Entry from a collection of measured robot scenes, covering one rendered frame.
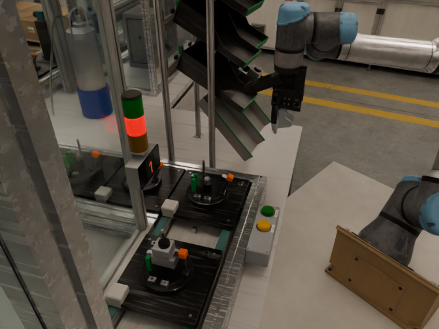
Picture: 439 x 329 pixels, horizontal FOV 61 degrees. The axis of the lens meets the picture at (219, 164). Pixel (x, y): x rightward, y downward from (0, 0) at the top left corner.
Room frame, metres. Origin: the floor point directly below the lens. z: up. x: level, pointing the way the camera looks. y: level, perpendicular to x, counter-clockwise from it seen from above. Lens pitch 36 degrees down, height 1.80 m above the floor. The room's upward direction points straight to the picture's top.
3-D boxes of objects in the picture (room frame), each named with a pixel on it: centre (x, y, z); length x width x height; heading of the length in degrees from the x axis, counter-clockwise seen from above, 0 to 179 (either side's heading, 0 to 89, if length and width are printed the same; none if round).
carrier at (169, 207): (0.97, 0.04, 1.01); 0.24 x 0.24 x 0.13; 74
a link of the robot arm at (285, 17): (0.96, -0.18, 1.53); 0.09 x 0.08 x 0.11; 87
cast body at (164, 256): (0.65, 0.15, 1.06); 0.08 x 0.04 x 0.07; 74
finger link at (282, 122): (0.94, -0.18, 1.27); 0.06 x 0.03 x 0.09; 74
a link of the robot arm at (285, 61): (0.96, -0.18, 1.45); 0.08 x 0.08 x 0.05
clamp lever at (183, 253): (0.63, 0.10, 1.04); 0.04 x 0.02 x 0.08; 74
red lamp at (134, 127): (0.82, 0.21, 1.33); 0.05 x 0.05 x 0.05
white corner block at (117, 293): (0.58, 0.26, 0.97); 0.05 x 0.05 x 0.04; 74
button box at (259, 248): (0.83, -0.14, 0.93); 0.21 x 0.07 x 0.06; 164
